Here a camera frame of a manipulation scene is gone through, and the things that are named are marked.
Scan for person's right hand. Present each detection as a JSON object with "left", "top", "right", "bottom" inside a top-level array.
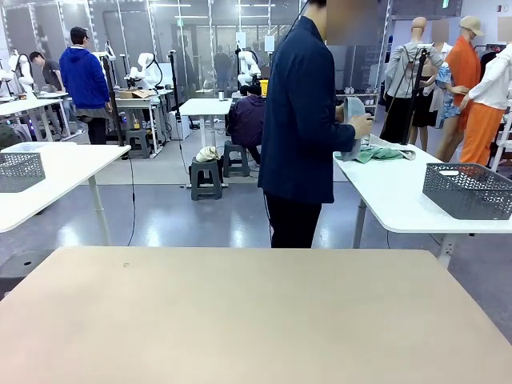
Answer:
[{"left": 350, "top": 114, "right": 375, "bottom": 141}]

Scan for grey-blue towel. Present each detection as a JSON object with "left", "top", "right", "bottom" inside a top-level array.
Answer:
[{"left": 334, "top": 97, "right": 367, "bottom": 162}]

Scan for green towel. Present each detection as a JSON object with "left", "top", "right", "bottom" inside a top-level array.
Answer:
[{"left": 354, "top": 146, "right": 407, "bottom": 164}]

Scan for grey perforated plastic basket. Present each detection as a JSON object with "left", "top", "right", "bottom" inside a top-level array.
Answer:
[
  {"left": 422, "top": 162, "right": 512, "bottom": 221},
  {"left": 0, "top": 151, "right": 46, "bottom": 194}
]

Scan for white shoe shelf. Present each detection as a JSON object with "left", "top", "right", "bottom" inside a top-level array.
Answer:
[{"left": 335, "top": 86, "right": 380, "bottom": 119}]

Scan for person in navy jacket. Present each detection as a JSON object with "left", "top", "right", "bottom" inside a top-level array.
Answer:
[{"left": 257, "top": 0, "right": 379, "bottom": 249}]

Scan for black tripod stand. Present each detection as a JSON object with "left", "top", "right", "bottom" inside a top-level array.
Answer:
[
  {"left": 98, "top": 42, "right": 129, "bottom": 161},
  {"left": 379, "top": 42, "right": 435, "bottom": 146}
]

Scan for white rounded side table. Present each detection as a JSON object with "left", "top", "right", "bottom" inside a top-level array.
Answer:
[
  {"left": 333, "top": 134, "right": 512, "bottom": 267},
  {"left": 0, "top": 142, "right": 132, "bottom": 247}
]

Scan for mannequin in grey shirt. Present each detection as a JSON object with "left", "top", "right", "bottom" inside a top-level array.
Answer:
[{"left": 383, "top": 16, "right": 445, "bottom": 145}]

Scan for seated person in dark jacket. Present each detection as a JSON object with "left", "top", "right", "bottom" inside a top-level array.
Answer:
[{"left": 227, "top": 84, "right": 268, "bottom": 165}]

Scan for mannequin orange top tan cap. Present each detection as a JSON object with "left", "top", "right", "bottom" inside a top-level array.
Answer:
[{"left": 435, "top": 15, "right": 487, "bottom": 163}]

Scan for mannequin white shirt orange trousers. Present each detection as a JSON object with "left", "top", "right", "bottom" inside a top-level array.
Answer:
[{"left": 459, "top": 38, "right": 512, "bottom": 167}]

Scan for grey plastic step stool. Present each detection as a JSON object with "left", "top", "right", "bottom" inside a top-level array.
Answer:
[
  {"left": 222, "top": 139, "right": 251, "bottom": 178},
  {"left": 190, "top": 156, "right": 224, "bottom": 202},
  {"left": 126, "top": 128, "right": 152, "bottom": 159}
]

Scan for beige cloth bundle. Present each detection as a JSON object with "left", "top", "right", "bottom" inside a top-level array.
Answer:
[{"left": 194, "top": 146, "right": 220, "bottom": 163}]

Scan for white computer tower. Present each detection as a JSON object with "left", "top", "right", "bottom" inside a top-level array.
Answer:
[{"left": 170, "top": 110, "right": 191, "bottom": 141}]

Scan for black pole stand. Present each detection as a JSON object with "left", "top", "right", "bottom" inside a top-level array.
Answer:
[{"left": 167, "top": 50, "right": 183, "bottom": 121}]

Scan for grey metal workbench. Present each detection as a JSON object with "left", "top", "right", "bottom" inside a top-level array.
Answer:
[{"left": 114, "top": 90, "right": 175, "bottom": 155}]

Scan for open cardboard box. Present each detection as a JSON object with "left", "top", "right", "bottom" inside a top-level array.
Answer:
[{"left": 118, "top": 89, "right": 155, "bottom": 100}]

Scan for person in blue hoodie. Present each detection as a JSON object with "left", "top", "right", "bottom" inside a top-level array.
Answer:
[{"left": 58, "top": 26, "right": 112, "bottom": 146}]

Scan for person in grey shirt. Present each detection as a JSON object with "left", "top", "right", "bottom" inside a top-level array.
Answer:
[{"left": 28, "top": 50, "right": 67, "bottom": 139}]

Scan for long white background desk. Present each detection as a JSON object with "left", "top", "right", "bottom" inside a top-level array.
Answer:
[{"left": 0, "top": 98, "right": 73, "bottom": 141}]

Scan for white plastic container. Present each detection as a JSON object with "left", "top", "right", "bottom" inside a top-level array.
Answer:
[{"left": 1, "top": 142, "right": 45, "bottom": 154}]

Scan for dark grey stool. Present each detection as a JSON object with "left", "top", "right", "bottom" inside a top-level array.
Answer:
[{"left": 0, "top": 248, "right": 55, "bottom": 301}]

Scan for black floor cable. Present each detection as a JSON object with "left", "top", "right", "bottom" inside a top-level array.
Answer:
[{"left": 126, "top": 158, "right": 138, "bottom": 247}]

